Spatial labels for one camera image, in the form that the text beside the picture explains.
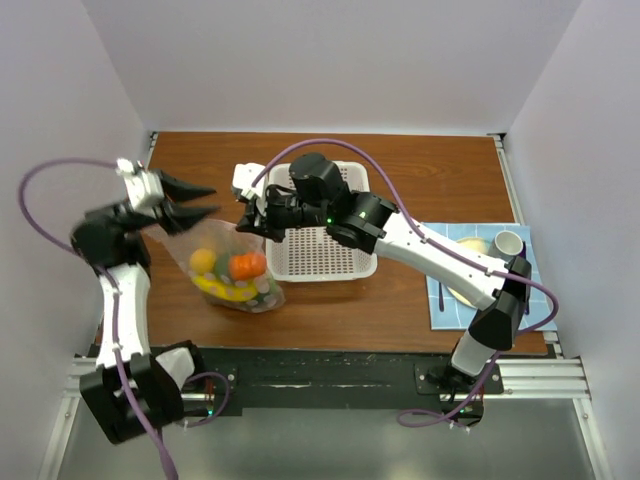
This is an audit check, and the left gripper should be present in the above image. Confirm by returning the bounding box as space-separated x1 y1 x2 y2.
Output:
96 167 219 235

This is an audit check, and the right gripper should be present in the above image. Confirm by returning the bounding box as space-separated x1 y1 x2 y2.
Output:
236 185 330 244

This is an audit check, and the orange fake pumpkin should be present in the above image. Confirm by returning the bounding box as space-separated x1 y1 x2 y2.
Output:
228 252 267 281

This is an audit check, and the clear zip top bag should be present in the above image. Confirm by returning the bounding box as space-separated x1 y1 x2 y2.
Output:
146 219 285 313

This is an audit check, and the white perforated plastic basket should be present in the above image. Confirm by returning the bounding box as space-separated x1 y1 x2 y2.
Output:
263 160 378 283

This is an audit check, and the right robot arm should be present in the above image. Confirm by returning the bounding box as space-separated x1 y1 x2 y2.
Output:
232 153 531 393

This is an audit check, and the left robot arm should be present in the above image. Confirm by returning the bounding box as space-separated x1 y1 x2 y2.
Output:
70 168 217 445

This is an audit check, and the green fake vegetable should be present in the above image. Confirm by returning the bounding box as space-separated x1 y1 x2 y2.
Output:
213 254 232 280

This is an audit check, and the fake orange fruit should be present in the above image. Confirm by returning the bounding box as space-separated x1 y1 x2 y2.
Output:
189 248 217 276

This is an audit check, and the purple plastic fork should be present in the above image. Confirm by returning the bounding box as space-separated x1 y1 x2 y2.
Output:
438 282 445 313

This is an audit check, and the blue checked cloth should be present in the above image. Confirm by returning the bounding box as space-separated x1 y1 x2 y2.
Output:
423 221 558 332

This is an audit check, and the cream plate with leaf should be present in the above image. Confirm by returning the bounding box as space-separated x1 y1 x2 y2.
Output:
444 236 492 309

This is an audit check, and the white mug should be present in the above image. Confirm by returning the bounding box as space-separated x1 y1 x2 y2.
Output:
489 230 524 262

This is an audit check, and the purple plastic spoon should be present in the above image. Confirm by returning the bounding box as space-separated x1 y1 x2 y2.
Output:
517 241 530 316

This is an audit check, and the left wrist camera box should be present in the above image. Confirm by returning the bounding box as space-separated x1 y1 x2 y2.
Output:
116 158 165 214

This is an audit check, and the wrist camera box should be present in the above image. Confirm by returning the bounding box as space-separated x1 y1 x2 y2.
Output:
231 163 266 202
116 158 165 214

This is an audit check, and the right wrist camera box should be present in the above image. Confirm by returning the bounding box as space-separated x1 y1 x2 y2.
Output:
231 163 266 202

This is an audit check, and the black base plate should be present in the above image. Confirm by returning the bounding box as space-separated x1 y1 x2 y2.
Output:
182 347 504 417

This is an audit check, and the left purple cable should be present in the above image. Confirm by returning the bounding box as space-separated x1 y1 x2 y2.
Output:
18 157 231 480

